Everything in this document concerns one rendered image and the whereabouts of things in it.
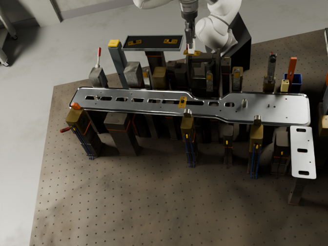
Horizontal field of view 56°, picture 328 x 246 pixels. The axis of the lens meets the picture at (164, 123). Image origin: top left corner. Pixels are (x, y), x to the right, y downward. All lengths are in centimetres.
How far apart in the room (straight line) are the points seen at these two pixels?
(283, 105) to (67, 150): 138
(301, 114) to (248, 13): 269
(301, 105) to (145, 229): 105
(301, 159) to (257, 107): 37
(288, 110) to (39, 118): 261
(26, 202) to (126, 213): 140
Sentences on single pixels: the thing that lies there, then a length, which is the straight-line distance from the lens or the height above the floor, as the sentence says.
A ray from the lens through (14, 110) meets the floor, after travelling 386.
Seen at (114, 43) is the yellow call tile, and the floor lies 116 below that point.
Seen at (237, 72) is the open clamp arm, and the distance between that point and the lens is 178.
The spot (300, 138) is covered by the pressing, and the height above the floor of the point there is 100.
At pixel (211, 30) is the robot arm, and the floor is 105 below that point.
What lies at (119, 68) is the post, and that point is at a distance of 215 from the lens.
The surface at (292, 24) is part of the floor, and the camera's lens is 408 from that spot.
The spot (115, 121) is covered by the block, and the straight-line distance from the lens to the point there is 174.
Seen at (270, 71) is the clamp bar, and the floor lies 112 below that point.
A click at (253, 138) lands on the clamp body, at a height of 105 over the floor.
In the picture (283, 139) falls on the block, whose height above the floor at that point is 98.
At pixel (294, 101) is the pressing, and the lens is 179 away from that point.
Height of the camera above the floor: 230
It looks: 50 degrees down
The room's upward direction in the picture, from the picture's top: 15 degrees counter-clockwise
